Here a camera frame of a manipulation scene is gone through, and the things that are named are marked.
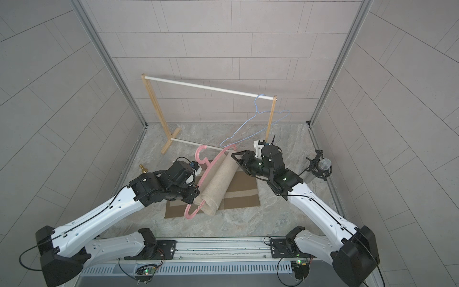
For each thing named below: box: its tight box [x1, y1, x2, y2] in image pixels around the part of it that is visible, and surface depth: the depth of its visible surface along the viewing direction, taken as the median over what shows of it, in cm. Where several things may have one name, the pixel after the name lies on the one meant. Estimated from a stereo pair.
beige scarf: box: [194, 150, 240, 217], surface depth 80 cm
